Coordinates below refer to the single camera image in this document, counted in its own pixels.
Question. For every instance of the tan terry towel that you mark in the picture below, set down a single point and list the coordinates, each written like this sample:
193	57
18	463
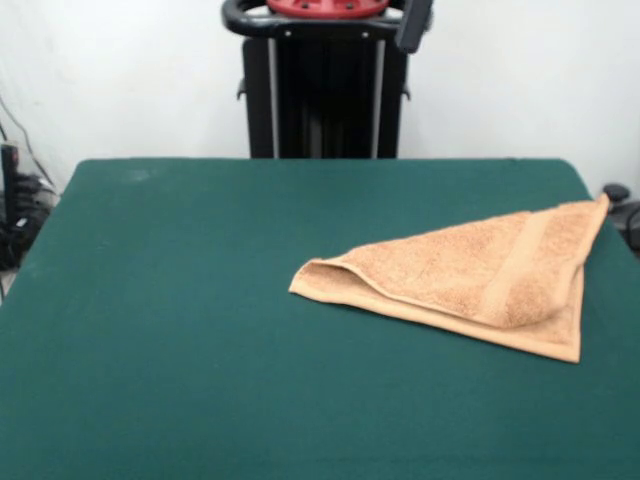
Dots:
450	280

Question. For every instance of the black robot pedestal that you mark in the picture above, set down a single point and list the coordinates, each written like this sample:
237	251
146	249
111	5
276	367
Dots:
325	100

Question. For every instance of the red robot base plate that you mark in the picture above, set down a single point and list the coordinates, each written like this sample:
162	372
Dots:
325	7

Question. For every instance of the black box with red mark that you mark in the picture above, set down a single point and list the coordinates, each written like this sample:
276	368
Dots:
7	190

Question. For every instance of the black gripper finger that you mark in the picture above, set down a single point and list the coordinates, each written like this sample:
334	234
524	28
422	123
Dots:
414	25

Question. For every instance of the dark green table cloth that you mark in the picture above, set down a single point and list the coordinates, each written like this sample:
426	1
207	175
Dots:
150	350

